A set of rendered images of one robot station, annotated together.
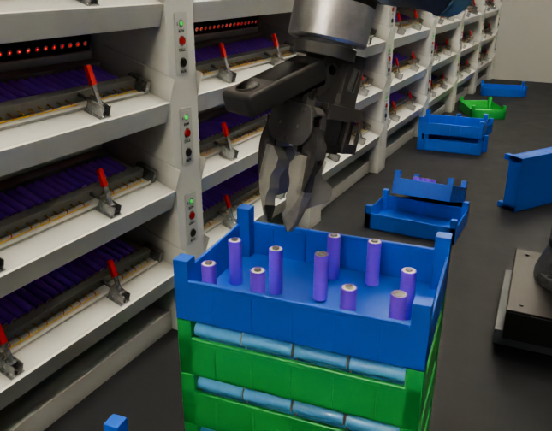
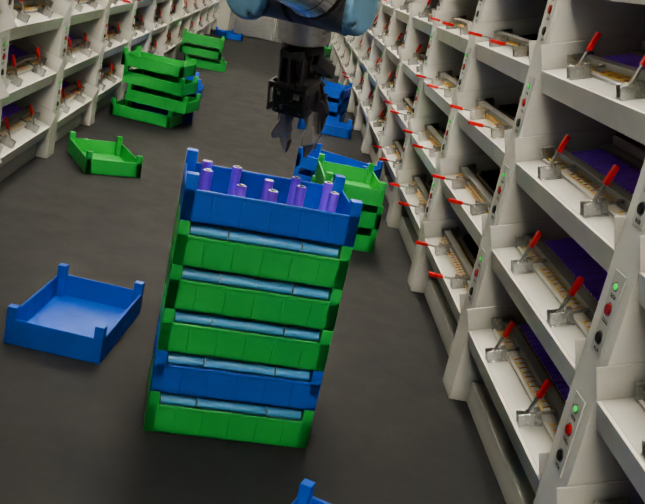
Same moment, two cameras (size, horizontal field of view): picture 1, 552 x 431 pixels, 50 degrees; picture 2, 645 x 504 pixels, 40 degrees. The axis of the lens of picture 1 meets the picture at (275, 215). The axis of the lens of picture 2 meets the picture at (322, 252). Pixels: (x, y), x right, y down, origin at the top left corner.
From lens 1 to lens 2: 219 cm
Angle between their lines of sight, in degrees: 129
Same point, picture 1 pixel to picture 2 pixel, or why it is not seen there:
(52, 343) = (504, 379)
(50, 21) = (592, 102)
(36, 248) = (530, 287)
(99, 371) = (506, 476)
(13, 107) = (595, 179)
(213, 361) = not seen: hidden behind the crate
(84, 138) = (567, 221)
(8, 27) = (578, 98)
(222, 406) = not seen: hidden behind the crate
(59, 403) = (493, 447)
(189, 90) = (635, 255)
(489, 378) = not seen: outside the picture
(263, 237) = (337, 225)
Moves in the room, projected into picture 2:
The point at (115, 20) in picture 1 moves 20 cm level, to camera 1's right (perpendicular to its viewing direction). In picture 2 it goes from (623, 122) to (526, 107)
